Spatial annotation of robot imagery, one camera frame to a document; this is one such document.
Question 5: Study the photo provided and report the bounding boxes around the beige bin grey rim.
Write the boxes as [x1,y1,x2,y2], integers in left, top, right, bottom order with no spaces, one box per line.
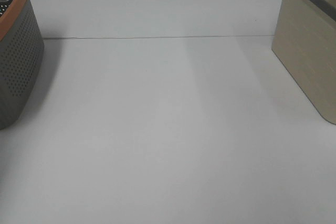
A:
[271,0,335,124]

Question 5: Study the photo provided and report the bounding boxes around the grey perforated basket orange rim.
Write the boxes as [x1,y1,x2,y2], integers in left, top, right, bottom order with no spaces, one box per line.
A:
[1,0,44,129]

